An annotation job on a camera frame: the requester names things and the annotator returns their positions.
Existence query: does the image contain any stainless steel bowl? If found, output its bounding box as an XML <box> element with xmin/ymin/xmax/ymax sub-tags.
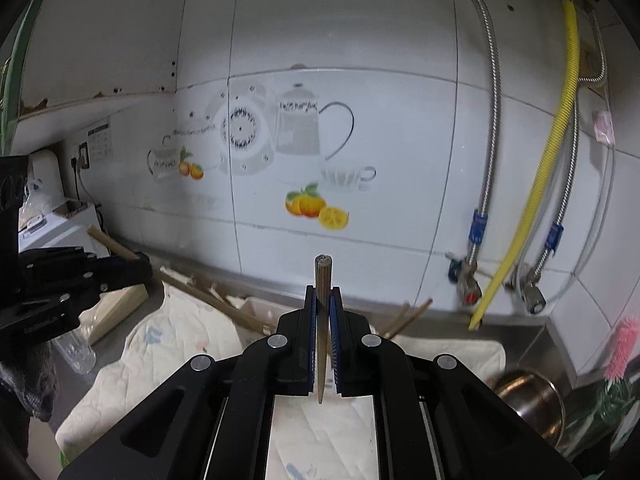
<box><xmin>491</xmin><ymin>367</ymin><xmax>567</xmax><ymax>448</ymax></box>

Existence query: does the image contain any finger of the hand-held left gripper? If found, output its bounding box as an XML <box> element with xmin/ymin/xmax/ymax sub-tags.
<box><xmin>17</xmin><ymin>247</ymin><xmax>152</xmax><ymax>313</ymax></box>

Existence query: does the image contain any printed quilted cloth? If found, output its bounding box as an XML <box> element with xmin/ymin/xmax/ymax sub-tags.
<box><xmin>55</xmin><ymin>280</ymin><xmax>507</xmax><ymax>480</ymax></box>

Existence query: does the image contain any metal water valve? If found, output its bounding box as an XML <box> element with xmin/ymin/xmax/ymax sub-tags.
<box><xmin>446</xmin><ymin>251</ymin><xmax>484</xmax><ymax>307</ymax></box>
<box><xmin>516</xmin><ymin>265</ymin><xmax>547</xmax><ymax>317</ymax></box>

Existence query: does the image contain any person's left hand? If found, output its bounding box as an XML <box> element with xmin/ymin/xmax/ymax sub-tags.
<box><xmin>0</xmin><ymin>341</ymin><xmax>57</xmax><ymax>423</ymax></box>

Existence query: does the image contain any beige paper stack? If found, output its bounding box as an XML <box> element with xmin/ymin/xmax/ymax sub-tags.
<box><xmin>80</xmin><ymin>282</ymin><xmax>151</xmax><ymax>345</ymax></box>

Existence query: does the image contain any clear plastic bag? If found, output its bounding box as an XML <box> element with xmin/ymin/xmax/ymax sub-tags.
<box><xmin>52</xmin><ymin>330</ymin><xmax>97</xmax><ymax>375</ymax></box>

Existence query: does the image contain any white wall label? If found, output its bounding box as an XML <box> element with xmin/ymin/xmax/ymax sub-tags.
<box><xmin>84</xmin><ymin>116</ymin><xmax>112</xmax><ymax>162</ymax></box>

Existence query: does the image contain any wooden chopstick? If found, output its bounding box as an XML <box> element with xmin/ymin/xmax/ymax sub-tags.
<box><xmin>160</xmin><ymin>265</ymin><xmax>267</xmax><ymax>335</ymax></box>
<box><xmin>210</xmin><ymin>282</ymin><xmax>238</xmax><ymax>311</ymax></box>
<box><xmin>395</xmin><ymin>299</ymin><xmax>434</xmax><ymax>338</ymax></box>
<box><xmin>87</xmin><ymin>226</ymin><xmax>142</xmax><ymax>262</ymax></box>
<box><xmin>380</xmin><ymin>302</ymin><xmax>412</xmax><ymax>337</ymax></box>
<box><xmin>314</xmin><ymin>255</ymin><xmax>335</xmax><ymax>407</ymax></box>

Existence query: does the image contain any green panel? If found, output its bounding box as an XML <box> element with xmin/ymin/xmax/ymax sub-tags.
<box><xmin>0</xmin><ymin>0</ymin><xmax>48</xmax><ymax>157</ymax></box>

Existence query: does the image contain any white appliance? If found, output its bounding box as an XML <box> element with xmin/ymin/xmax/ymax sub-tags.
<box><xmin>17</xmin><ymin>149</ymin><xmax>103</xmax><ymax>256</ymax></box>

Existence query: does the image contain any pink bottle brush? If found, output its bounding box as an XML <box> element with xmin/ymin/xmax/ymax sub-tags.
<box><xmin>601</xmin><ymin>316</ymin><xmax>640</xmax><ymax>411</ymax></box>

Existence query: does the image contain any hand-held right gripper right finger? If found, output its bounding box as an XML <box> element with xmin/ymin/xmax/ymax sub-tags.
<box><xmin>327</xmin><ymin>285</ymin><xmax>583</xmax><ymax>480</ymax></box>

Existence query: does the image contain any pink tag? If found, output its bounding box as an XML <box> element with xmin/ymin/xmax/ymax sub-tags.
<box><xmin>592</xmin><ymin>110</ymin><xmax>616</xmax><ymax>147</ymax></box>

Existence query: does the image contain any yellow corrugated hose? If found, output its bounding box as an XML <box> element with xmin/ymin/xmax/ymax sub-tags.
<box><xmin>469</xmin><ymin>0</ymin><xmax>581</xmax><ymax>332</ymax></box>

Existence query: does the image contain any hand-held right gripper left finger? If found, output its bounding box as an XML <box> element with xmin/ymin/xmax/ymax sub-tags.
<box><xmin>57</xmin><ymin>285</ymin><xmax>319</xmax><ymax>480</ymax></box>

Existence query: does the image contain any braided metal hose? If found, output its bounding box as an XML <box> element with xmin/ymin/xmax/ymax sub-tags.
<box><xmin>517</xmin><ymin>10</ymin><xmax>610</xmax><ymax>291</ymax></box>
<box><xmin>435</xmin><ymin>0</ymin><xmax>504</xmax><ymax>273</ymax></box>

